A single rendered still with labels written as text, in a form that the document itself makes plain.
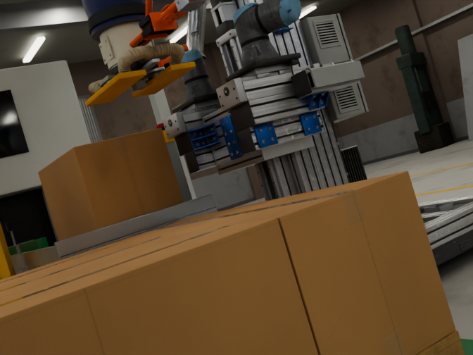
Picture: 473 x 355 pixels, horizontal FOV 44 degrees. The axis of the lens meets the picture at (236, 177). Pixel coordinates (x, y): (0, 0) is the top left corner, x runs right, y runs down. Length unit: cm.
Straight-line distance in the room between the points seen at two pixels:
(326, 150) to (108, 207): 97
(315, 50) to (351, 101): 28
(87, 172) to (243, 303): 137
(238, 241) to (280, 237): 10
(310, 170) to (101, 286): 160
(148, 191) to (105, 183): 19
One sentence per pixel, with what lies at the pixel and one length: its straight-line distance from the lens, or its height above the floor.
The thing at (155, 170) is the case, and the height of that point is 78.
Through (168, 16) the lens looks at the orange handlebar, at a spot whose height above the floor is 116.
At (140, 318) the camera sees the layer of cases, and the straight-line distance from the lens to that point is 105.
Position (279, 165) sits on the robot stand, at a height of 64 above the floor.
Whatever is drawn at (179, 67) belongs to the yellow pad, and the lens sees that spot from 200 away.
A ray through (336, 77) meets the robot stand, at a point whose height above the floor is 90.
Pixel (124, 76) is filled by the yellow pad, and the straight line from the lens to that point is 190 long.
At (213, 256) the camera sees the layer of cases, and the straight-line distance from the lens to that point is 111.
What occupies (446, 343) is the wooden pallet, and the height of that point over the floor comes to 13.
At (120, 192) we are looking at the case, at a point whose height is 73.
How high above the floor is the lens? 64
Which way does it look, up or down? level
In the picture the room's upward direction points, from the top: 17 degrees counter-clockwise
